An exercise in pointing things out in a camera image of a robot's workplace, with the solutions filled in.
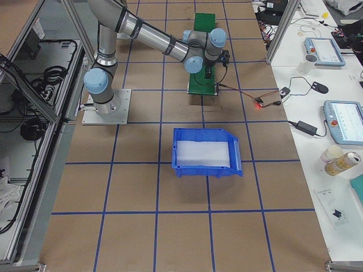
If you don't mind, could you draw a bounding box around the blue teach pendant far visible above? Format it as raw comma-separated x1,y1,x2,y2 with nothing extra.
304,37,345,67

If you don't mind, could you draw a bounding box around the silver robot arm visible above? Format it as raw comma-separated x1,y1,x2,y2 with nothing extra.
81,1,230,125

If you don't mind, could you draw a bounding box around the small red LED controller board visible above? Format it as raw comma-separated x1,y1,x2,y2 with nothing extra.
254,97,264,108

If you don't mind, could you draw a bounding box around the blue teach pendant near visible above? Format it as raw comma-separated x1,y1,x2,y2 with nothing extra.
323,100,362,146

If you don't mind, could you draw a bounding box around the blue plastic bin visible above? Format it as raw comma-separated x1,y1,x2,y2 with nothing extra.
171,128,243,178

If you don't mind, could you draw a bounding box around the white coffee mug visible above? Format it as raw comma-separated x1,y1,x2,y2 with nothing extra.
297,54,318,74

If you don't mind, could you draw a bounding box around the aluminium frame post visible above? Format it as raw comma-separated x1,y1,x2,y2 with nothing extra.
265,0,300,65

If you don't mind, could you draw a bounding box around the green conveyor belt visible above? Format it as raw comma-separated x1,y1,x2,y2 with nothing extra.
188,12,218,96

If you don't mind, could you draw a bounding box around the blue teach pendant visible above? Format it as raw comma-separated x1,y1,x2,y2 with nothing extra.
304,37,345,67
323,100,362,146

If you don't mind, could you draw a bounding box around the red conveyor power wire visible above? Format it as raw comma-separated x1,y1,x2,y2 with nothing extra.
217,83,281,109

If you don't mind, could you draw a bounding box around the white paper cup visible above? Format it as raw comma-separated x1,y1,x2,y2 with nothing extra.
320,144,344,163

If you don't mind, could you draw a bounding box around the black power adapter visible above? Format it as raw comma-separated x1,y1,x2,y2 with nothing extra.
288,121,327,137

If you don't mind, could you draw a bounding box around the yellow drink can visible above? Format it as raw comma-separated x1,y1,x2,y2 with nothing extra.
324,152,361,176

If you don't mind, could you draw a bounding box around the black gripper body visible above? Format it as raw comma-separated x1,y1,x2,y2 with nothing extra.
204,58,215,79

